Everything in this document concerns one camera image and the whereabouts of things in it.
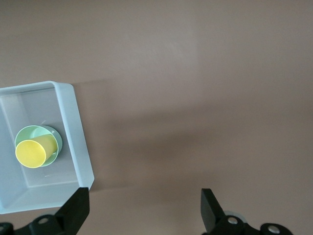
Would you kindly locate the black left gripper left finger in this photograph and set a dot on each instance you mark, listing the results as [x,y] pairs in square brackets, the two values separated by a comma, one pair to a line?
[73,215]

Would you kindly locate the yellow plastic cup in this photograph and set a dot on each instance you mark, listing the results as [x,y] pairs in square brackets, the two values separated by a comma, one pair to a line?
[31,154]

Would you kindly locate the translucent clear plastic bin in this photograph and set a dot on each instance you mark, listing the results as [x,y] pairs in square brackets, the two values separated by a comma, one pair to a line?
[73,137]

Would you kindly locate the mint green bowl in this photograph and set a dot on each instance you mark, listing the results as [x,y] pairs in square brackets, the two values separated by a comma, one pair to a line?
[57,140]

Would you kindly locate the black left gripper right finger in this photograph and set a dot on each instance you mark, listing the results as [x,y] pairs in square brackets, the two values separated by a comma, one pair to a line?
[212,215]

